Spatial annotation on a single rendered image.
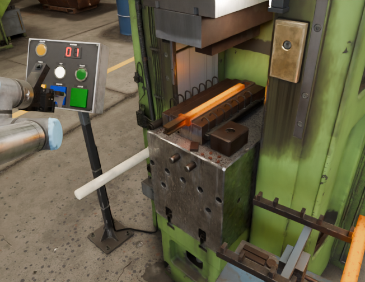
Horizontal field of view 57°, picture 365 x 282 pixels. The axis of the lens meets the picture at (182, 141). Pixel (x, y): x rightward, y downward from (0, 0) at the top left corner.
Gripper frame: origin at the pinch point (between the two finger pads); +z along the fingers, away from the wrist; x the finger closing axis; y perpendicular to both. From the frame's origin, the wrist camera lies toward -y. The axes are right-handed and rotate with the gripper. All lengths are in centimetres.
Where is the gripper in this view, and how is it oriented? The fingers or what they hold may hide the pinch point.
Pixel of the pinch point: (62, 93)
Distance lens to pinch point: 135.3
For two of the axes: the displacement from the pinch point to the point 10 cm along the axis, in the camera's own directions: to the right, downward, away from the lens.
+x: 9.5, 1.4, -2.7
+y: -1.2, 9.9, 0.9
